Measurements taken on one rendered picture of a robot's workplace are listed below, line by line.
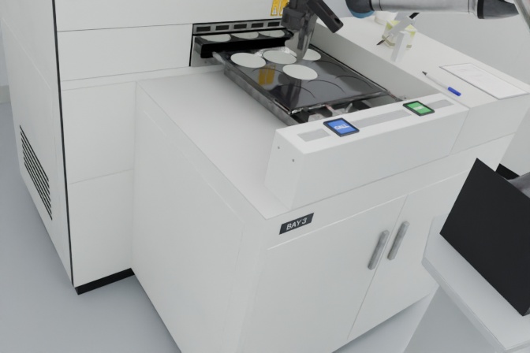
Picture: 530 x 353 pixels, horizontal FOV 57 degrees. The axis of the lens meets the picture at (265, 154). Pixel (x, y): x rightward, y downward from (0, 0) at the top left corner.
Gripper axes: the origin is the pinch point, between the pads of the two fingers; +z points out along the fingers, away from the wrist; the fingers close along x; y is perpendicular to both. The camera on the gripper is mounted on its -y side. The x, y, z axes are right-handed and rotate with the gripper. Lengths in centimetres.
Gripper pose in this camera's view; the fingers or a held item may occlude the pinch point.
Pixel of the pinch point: (301, 57)
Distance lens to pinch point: 145.8
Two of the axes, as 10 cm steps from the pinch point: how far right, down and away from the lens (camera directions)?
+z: -1.7, 8.2, 5.4
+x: -4.2, 4.4, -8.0
